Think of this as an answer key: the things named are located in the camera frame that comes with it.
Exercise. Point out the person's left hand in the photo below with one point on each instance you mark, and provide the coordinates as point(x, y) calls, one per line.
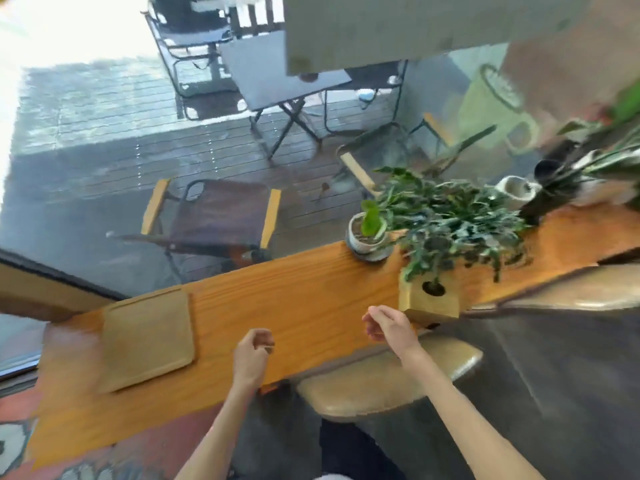
point(251, 358)

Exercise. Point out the person's right hand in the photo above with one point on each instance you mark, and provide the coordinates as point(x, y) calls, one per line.
point(390, 329)

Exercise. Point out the person's right fingers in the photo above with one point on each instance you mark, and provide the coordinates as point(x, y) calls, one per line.
point(374, 322)

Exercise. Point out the person's left fingers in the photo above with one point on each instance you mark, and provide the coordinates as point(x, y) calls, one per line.
point(265, 339)

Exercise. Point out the person's right forearm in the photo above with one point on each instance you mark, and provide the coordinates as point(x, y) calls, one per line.
point(465, 424)

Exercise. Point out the person's left forearm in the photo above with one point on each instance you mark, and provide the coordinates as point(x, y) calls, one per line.
point(215, 434)

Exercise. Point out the tan cushioned stool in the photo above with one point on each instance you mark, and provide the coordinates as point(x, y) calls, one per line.
point(575, 289)
point(385, 377)

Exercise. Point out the wooden box planter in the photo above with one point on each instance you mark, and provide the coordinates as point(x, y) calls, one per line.
point(431, 300)

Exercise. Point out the white ceramic plant pot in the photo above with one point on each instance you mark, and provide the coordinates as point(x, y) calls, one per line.
point(364, 240)

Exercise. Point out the small green leaf plant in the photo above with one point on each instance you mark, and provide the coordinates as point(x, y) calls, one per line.
point(372, 219)

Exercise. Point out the wooden serving tray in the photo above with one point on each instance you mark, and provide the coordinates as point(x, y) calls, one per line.
point(146, 338)

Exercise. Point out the leafy green plant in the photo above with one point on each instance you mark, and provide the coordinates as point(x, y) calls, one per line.
point(445, 224)

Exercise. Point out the brown fabric folding chair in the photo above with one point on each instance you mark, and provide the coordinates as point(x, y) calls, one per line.
point(215, 219)
point(395, 149)

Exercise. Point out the person's dark trousers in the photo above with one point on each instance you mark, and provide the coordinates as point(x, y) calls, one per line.
point(357, 452)

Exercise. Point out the white ceramic watering pitcher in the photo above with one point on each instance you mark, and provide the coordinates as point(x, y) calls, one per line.
point(517, 188)

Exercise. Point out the black vase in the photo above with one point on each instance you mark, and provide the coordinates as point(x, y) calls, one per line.
point(545, 187)

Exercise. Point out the black metal outdoor chair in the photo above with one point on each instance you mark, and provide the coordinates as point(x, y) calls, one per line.
point(365, 89)
point(187, 49)

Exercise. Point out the dark outdoor folding table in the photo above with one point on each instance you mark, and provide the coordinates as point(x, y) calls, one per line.
point(280, 74)

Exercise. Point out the long leaf plant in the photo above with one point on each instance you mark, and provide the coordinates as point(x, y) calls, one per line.
point(607, 144)

